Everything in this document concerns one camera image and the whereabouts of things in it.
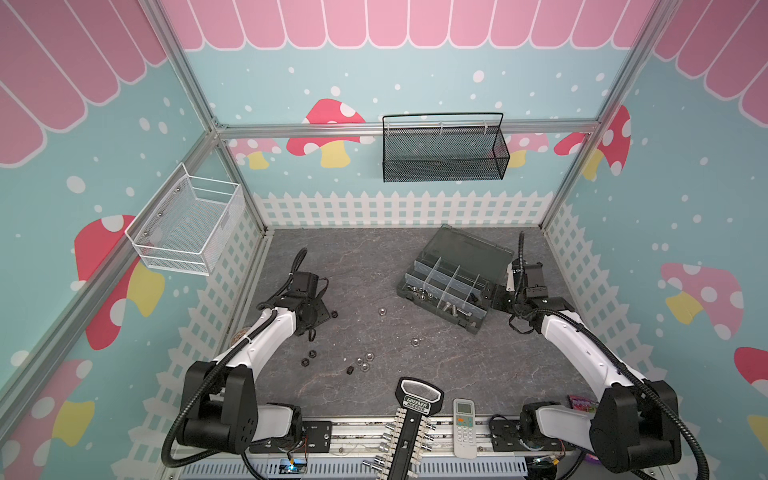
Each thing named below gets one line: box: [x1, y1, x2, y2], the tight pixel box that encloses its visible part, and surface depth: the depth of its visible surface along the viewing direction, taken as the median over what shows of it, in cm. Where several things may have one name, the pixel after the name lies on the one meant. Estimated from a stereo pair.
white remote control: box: [453, 398, 477, 459], surface depth 76 cm
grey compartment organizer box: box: [397, 224, 515, 334], surface depth 102 cm
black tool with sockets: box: [362, 376, 444, 480], surface depth 76 cm
